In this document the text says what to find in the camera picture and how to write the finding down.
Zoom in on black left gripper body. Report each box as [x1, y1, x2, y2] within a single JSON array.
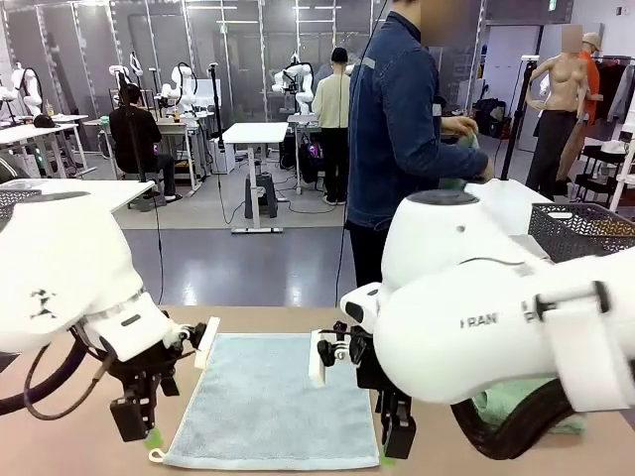
[[106, 340, 184, 398]]

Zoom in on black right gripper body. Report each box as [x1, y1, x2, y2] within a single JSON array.
[[349, 332, 393, 393]]

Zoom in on light blue terry towel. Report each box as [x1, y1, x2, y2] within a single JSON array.
[[147, 332, 381, 470]]

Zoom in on green terry towel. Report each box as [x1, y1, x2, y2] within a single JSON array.
[[470, 377, 587, 438]]

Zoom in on teal towel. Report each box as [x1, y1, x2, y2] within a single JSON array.
[[436, 126, 481, 193]]

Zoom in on right forearm denim sleeve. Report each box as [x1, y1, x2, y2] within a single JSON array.
[[410, 139, 490, 181]]

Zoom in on grey plastic basket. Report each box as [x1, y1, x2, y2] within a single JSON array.
[[0, 187, 44, 220], [527, 201, 635, 265]]

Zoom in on person's left hand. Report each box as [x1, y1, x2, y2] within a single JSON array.
[[440, 115, 479, 140]]

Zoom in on white side table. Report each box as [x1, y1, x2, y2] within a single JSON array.
[[468, 178, 557, 262], [0, 178, 157, 219]]

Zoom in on grey step stool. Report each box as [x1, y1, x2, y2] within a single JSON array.
[[243, 172, 280, 220]]

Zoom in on computer tower coloured lights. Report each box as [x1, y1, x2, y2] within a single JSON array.
[[299, 132, 324, 185]]

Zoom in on white cabinet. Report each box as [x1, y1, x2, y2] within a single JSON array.
[[207, 137, 237, 176]]

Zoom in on seated person in black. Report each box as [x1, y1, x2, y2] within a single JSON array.
[[106, 82, 184, 202]]

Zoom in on dark chair back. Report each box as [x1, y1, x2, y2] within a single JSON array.
[[0, 152, 31, 185]]

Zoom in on grey work desk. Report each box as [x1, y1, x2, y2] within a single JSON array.
[[81, 116, 210, 192]]

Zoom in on person in denim jacket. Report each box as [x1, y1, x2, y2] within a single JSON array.
[[344, 0, 497, 295]]

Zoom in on white standing desk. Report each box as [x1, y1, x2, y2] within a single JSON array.
[[220, 121, 291, 235]]

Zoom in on white workbench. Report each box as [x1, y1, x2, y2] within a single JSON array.
[[0, 114, 96, 179]]

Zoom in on standing person cream sweater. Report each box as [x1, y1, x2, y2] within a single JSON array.
[[311, 47, 353, 206]]

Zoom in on black bags pile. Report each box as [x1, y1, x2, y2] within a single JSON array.
[[472, 97, 513, 140]]

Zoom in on black tall light stand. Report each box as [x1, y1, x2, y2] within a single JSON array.
[[499, 54, 541, 180]]

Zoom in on bare mannequin black trousers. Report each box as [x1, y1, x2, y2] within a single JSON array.
[[524, 24, 592, 200]]

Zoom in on mannequin orange shirt hat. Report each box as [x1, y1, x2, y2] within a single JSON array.
[[558, 32, 604, 182]]

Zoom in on clothes rack dark garments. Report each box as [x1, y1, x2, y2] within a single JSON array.
[[592, 53, 635, 126]]

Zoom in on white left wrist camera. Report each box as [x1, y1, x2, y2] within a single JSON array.
[[176, 315, 222, 371]]

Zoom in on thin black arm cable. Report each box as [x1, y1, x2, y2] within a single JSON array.
[[22, 341, 120, 422]]

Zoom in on right arm black hose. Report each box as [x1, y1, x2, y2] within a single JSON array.
[[449, 375, 592, 460]]

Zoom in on arm black hose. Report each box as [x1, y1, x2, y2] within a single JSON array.
[[0, 329, 89, 418], [449, 375, 592, 460]]

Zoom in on left arm black hose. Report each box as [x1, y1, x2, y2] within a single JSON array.
[[0, 329, 89, 418]]

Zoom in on black camera stand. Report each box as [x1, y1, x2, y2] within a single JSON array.
[[206, 61, 228, 151]]

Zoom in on black wire shelf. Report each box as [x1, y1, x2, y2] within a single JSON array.
[[573, 143, 635, 200]]

